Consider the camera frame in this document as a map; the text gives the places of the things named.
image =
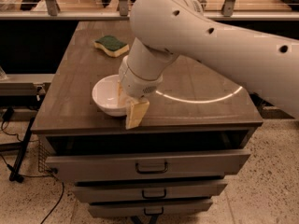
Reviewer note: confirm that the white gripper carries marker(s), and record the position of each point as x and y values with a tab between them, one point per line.
135	82

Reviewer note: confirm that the white ceramic bowl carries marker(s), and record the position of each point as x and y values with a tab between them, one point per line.
105	96

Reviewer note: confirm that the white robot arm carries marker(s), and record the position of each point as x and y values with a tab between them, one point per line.
165	29

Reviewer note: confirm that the green yellow sponge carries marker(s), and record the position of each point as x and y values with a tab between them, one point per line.
111	46

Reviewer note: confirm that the grey drawer cabinet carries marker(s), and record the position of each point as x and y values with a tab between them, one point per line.
195	109

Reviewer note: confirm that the top grey drawer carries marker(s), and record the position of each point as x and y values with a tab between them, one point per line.
148	166

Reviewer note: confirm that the grey drawer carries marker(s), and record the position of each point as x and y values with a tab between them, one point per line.
149	191
148	166
129	209

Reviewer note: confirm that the middle grey drawer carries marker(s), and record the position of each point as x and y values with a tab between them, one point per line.
149	191

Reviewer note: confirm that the bottom grey drawer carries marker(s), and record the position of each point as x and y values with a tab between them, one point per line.
129	209

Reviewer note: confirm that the black stand leg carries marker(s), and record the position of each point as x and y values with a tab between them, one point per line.
15	175

